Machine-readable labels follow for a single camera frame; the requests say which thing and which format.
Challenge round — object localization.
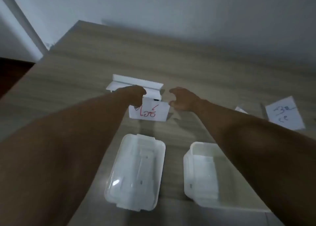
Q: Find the white card with blue writing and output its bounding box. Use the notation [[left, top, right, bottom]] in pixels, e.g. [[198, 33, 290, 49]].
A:
[[265, 96, 306, 131]]

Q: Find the white plastic box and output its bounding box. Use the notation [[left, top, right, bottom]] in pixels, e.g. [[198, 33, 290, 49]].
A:
[[106, 74, 164, 102]]

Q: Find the white card with red writing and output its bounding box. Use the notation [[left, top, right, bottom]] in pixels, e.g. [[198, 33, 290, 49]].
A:
[[128, 97, 170, 122]]

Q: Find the clear open plastic container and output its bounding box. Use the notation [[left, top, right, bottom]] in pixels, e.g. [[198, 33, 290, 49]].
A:
[[183, 141, 272, 213]]

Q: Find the clear plastic container with lid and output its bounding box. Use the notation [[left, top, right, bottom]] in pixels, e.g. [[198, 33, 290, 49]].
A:
[[104, 134, 166, 212]]

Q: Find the person's left hand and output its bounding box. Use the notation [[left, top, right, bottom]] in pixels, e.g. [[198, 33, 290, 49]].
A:
[[118, 85, 147, 108]]

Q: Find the person's right forearm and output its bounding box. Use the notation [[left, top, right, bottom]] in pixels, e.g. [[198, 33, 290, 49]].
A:
[[195, 99, 316, 226]]

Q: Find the person's left forearm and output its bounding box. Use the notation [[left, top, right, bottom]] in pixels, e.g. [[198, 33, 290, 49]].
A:
[[0, 88, 129, 226]]

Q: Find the white door frame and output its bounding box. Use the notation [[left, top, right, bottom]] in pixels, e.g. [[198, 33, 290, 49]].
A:
[[0, 0, 49, 62]]

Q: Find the person's right hand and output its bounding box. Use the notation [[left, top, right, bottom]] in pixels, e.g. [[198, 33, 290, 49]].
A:
[[169, 87, 206, 112]]

